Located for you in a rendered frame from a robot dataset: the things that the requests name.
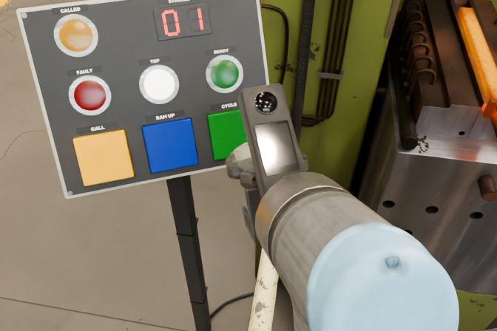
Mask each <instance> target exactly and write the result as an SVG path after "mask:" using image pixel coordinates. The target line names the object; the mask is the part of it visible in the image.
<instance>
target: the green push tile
mask: <svg viewBox="0 0 497 331"><path fill-rule="evenodd" d="M206 118H207V123H208V127H209V136H210V141H211V146H212V154H213V158H214V160H223V159H226V158H227V157H228V156H229V154H230V153H231V152H233V151H234V150H235V149H236V148H237V147H239V146H241V145H242V144H244V143H247V142H248V141H247V137H246V131H245V128H244V125H243V119H242V115H241V112H240V109H233V110H228V111H224V112H216V113H211V114H207V115H206Z"/></svg>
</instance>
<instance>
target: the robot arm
mask: <svg viewBox="0 0 497 331"><path fill-rule="evenodd" d="M238 103H239V107H240V112H241V115H242V119H243V125H244V128H245V131H246V137H247V141H248V142H247V143H244V144H242V145H241V146H239V147H237V148H236V149H235V150H234V151H233V152H231V153H230V154H229V156H228V157H227V158H226V170H227V174H228V177H229V178H231V179H235V180H238V179H240V184H241V186H243V188H244V191H245V193H246V202H247V207H248V210H246V207H245V206H243V207H242V208H243V217H244V222H245V225H246V227H247V229H248V231H249V233H250V234H251V237H252V239H253V240H254V242H255V243H257V242H259V243H260V244H261V246H262V248H263V250H264V251H265V253H266V255H267V257H268V259H269V261H270V262H271V264H272V265H273V267H274V268H275V270H276V271H277V273H278V275H279V277H280V278H281V280H282V282H283V284H284V285H285V288H286V289H287V291H288V293H289V295H290V297H291V301H292V306H293V314H294V331H457V330H458V325H459V303H458V298H457V295H456V290H455V287H454V286H453V283H452V281H451V279H450V277H449V276H448V274H447V272H446V271H445V269H444V268H443V267H442V266H441V265H440V264H439V263H438V262H437V261H436V260H435V259H434V258H433V257H432V256H431V255H430V254H429V252H428V251H427V250H426V249H425V247H424V246H423V245H422V244H421V243H420V242H419V241H418V240H416V239H415V238H414V237H413V236H411V235H410V234H409V233H407V232H405V231H403V230H402V229H400V228H397V227H395V226H393V225H392V224H391V223H389V222H388V221H386V220H385V219H383V218H382V217H381V216H380V215H378V214H377V213H376V212H374V211H373V210H371V209H370V208H369V207H368V206H367V205H365V204H364V203H362V202H361V201H359V200H358V199H357V198H356V197H354V196H353V195H352V194H351V193H349V192H348V191H346V190H345V189H344V188H343V187H342V186H340V185H339V184H337V183H336V182H334V181H333V180H332V179H330V178H328V177H326V176H325V175H323V174H318V173H315V172H305V171H307V170H308V160H307V155H306V154H303V153H302V151H301V150H300V149H299V146H298V143H297V138H296V135H295V132H294V127H293V123H292V121H291V116H290V112H289V109H288V104H287V101H286V98H285V93H284V90H283V86H282V85H281V84H279V83H275V84H269V85H265V86H256V87H250V88H245V89H242V90H241V91H240V94H239V96H238ZM249 222H250V226H251V227H250V226H249Z"/></svg>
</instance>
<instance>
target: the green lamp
mask: <svg viewBox="0 0 497 331"><path fill-rule="evenodd" d="M238 78H239V70H238V68H237V65H236V64H235V63H234V62H232V61H230V60H226V59H225V60H220V61H218V62H216V63H215V64H214V65H213V67H212V69H211V79H212V82H213V83H214V85H215V86H217V87H219V88H221V89H228V88H230V87H232V86H233V85H235V84H236V83H237V80H238Z"/></svg>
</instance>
